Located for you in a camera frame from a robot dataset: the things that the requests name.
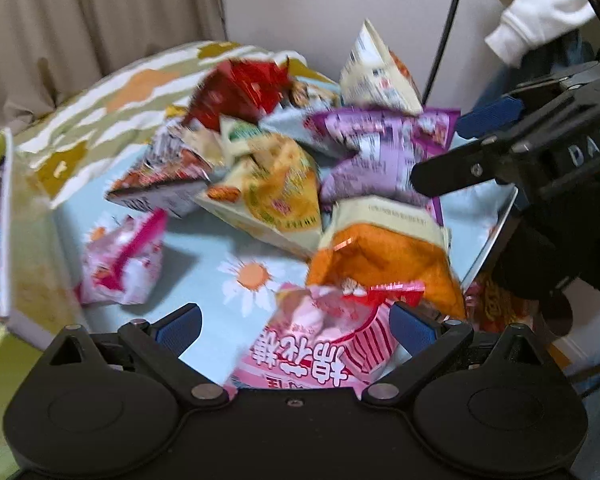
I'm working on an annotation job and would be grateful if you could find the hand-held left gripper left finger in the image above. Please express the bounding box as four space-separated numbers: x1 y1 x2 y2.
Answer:
42 303 231 408

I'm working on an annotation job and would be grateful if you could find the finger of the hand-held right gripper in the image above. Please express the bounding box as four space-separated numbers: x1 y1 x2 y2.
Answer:
410 119 547 198
456 62 600 140

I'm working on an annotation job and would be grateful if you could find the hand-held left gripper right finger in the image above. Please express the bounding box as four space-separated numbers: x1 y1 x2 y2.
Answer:
361 302 553 408

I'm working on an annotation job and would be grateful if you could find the purple snack packet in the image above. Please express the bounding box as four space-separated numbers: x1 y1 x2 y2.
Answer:
305 106 462 226

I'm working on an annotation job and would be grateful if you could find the pink striped snack packet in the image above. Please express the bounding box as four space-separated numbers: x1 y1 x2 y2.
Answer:
223 282 426 392

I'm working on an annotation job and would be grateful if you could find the potato chips packet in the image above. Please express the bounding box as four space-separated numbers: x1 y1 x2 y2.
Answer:
195 117 326 261

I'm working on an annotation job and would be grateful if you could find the orange snack packet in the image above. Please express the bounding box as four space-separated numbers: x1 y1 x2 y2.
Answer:
306 197 468 321

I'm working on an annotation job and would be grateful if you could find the light blue daisy cloth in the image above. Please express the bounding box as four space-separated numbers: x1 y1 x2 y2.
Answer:
55 125 518 376

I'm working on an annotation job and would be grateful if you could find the small pink white snack packet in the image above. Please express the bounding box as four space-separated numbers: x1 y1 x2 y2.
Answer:
77 210 168 306

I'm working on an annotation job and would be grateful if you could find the red patterned cloth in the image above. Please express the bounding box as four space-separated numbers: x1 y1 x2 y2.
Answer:
462 260 546 333

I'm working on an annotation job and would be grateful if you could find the blue denim garment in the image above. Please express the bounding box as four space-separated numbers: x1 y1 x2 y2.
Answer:
517 30 600 91

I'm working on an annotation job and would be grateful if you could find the white hoodie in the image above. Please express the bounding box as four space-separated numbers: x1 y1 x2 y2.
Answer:
467 0 598 68

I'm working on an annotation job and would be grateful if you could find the dark red white snack packet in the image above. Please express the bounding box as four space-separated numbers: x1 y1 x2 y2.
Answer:
105 125 216 218

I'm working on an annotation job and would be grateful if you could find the light blue snack packet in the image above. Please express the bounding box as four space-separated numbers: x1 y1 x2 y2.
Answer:
259 75 343 136

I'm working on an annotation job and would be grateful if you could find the green striped floral blanket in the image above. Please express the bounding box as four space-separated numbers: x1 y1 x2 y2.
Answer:
10 40 341 211

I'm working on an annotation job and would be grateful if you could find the beige curtain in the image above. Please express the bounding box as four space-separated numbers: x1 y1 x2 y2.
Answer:
0 0 228 146

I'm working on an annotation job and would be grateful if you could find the black cable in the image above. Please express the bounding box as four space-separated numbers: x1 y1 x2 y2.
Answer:
422 0 468 103

